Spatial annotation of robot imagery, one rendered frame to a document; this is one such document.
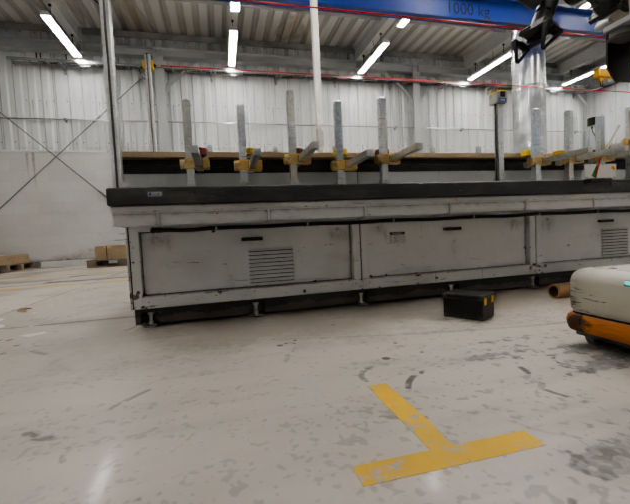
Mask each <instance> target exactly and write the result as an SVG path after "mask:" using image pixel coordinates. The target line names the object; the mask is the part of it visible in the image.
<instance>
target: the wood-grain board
mask: <svg viewBox="0 0 630 504"><path fill-rule="evenodd" d="M284 154H289V152H261V157H260V160H283V156H284ZM358 154H360V153H348V155H347V156H346V157H344V160H350V159H351V158H353V157H355V156H356V155H358ZM207 156H208V158H209V160H239V152H207ZM184 158H186V156H185V152H122V160H180V159H184ZM512 159H525V158H522V157H521V153H504V160H512ZM311 160H335V157H334V156H333V152H314V153H313V154H312V155H311ZM401 160H495V153H413V154H410V155H408V156H406V157H403V158H401Z"/></svg>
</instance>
